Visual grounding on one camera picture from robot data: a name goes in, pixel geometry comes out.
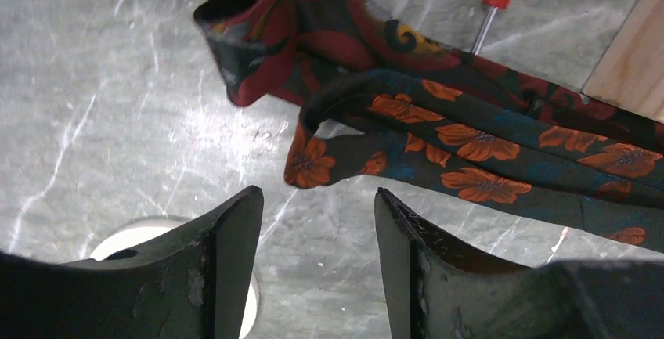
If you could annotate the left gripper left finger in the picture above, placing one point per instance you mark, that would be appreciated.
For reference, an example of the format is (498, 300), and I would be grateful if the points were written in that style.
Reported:
(190, 282)

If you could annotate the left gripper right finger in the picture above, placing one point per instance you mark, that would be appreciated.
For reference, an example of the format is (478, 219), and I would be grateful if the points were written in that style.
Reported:
(438, 286)

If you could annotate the orange floral dark tie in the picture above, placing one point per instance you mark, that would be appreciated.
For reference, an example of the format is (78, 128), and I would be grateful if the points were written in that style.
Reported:
(586, 175)

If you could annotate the red patterned dark tie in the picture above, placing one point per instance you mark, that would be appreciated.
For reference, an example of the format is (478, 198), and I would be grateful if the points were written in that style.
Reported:
(289, 48)

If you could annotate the white tape roll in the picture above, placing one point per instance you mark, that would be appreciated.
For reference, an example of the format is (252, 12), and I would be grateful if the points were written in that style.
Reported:
(147, 229)

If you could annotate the wooden compartment tray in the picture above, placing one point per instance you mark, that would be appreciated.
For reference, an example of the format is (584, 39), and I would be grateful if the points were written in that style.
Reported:
(630, 73)

